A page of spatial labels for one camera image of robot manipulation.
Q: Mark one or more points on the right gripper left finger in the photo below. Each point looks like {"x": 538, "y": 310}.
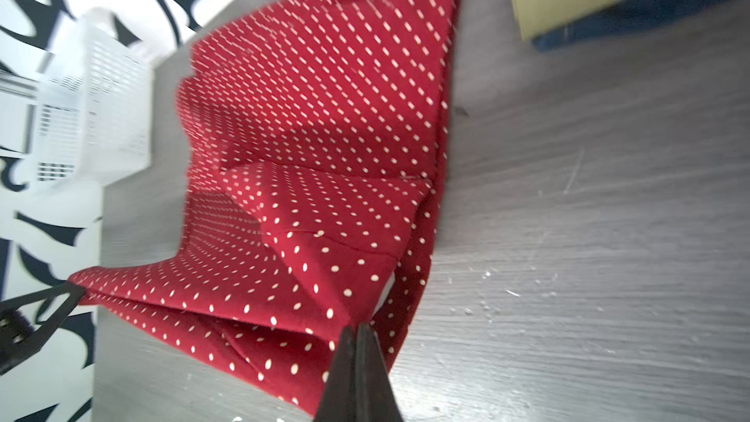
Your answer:
{"x": 339, "y": 398}

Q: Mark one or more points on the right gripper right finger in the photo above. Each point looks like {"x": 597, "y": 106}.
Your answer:
{"x": 374, "y": 397}

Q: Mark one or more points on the red polka dot skirt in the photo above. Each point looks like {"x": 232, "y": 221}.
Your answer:
{"x": 318, "y": 132}

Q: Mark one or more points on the white plastic basket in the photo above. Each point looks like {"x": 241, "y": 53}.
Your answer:
{"x": 94, "y": 117}

